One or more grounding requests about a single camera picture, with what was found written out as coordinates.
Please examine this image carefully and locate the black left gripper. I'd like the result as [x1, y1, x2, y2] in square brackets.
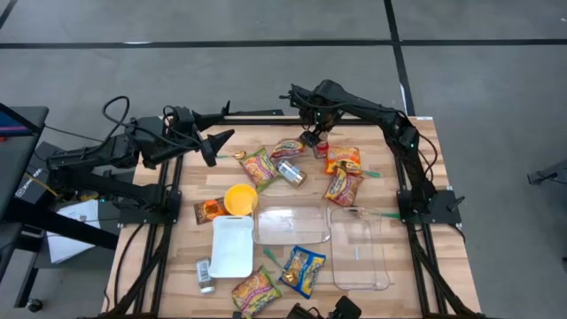
[142, 110, 236, 168]

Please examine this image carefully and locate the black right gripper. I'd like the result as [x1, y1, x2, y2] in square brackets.
[299, 104, 343, 149]

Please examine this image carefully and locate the dark red noodle packet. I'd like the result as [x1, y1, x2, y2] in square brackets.
[269, 138, 307, 160]

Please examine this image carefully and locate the yellow noodle packet green edge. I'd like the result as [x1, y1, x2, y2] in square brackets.
[238, 147, 281, 192]

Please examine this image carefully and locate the red yellow noodle packet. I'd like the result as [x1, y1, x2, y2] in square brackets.
[322, 167, 365, 208]

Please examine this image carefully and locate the brown orange snack packet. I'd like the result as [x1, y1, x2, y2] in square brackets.
[193, 198, 229, 226]

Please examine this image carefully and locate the white label spice jar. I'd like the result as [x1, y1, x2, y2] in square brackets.
[195, 256, 217, 295]

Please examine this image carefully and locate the red green noodle packet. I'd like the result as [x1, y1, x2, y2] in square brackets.
[229, 264, 284, 319]

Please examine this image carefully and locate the orange noodle packet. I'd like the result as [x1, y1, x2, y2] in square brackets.
[324, 145, 363, 176]

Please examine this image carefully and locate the silver tin can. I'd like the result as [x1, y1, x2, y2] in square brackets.
[276, 159, 308, 188]

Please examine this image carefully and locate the yellow plastic bowl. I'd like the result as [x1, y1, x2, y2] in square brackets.
[223, 183, 259, 217]

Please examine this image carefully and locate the wide clear plastic bin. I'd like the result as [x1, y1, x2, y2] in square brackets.
[252, 192, 332, 246]

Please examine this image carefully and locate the white plastic tray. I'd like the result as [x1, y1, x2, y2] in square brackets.
[206, 215, 255, 279]

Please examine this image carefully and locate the narrow clear plastic bin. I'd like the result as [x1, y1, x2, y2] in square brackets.
[329, 206, 391, 292]

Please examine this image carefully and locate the blue yellow noodle packet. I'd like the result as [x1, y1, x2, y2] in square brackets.
[278, 245, 328, 300]

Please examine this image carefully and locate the black desk leg beam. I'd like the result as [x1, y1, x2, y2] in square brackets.
[0, 198, 120, 252]

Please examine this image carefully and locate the black device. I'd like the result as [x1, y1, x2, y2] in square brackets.
[285, 295, 362, 319]

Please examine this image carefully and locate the white paper sheet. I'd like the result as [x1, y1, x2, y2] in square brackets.
[46, 198, 102, 265]

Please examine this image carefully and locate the black box white logo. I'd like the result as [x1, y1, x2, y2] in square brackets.
[15, 141, 63, 205]

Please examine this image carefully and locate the black desk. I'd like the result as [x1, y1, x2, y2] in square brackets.
[0, 102, 50, 222]

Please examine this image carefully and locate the blue monitor screen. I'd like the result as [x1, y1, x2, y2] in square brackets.
[0, 110, 35, 137]

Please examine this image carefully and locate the grey chair base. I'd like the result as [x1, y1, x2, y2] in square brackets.
[526, 159, 567, 196]

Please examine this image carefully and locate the black aluminium table frame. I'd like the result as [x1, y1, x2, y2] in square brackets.
[101, 100, 488, 319]

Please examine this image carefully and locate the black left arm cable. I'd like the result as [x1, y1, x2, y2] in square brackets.
[101, 95, 134, 134]

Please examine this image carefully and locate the thin black floor cable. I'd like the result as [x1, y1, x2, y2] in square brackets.
[43, 125, 105, 144]

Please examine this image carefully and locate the thick black base cable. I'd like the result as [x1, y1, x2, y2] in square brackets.
[113, 223, 145, 307]

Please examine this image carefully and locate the yellow cable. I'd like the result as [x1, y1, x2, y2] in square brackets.
[24, 172, 59, 198]

